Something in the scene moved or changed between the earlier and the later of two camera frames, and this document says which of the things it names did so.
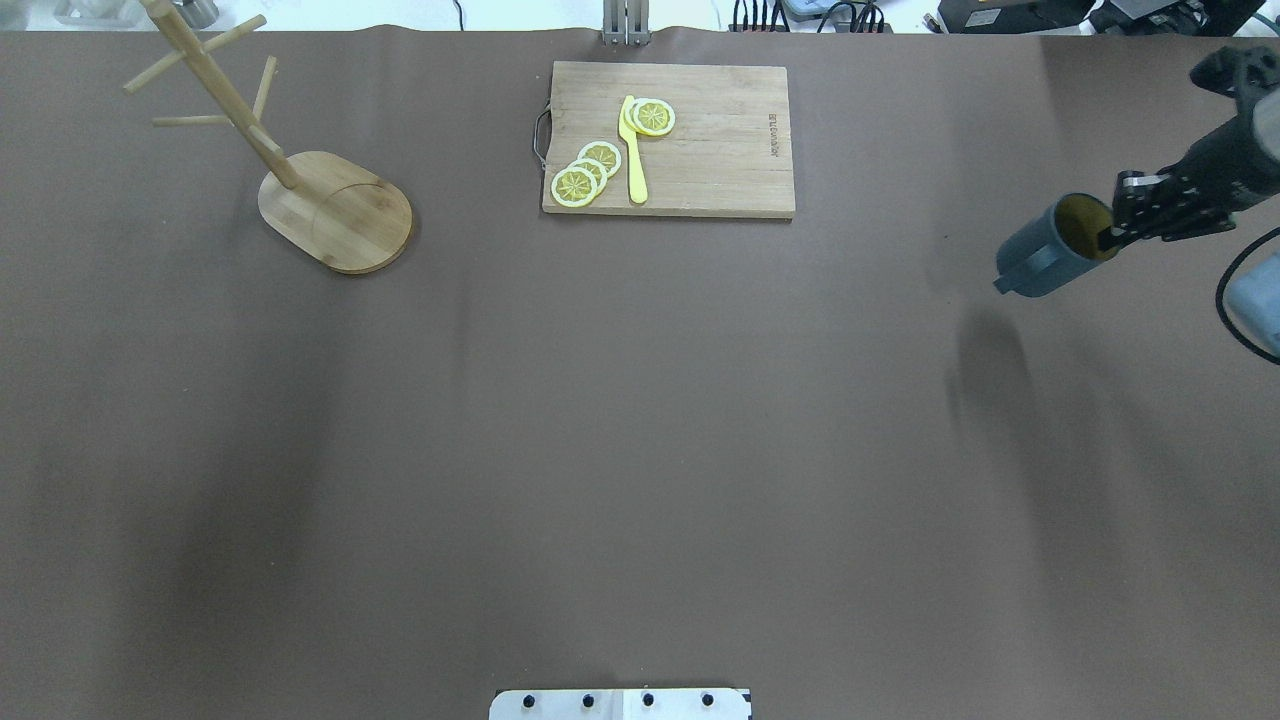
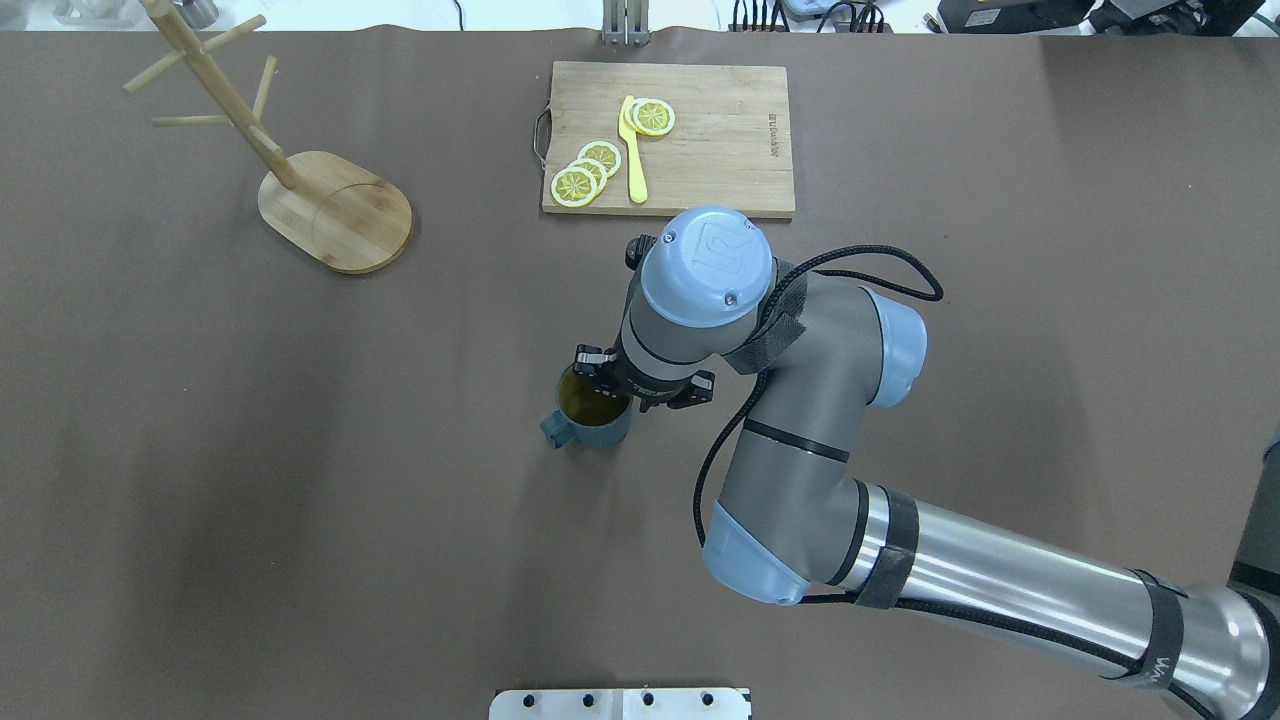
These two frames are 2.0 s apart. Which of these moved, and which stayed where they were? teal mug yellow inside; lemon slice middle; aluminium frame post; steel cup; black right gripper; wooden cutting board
Moved: black right gripper; teal mug yellow inside
Stayed: wooden cutting board; lemon slice middle; steel cup; aluminium frame post
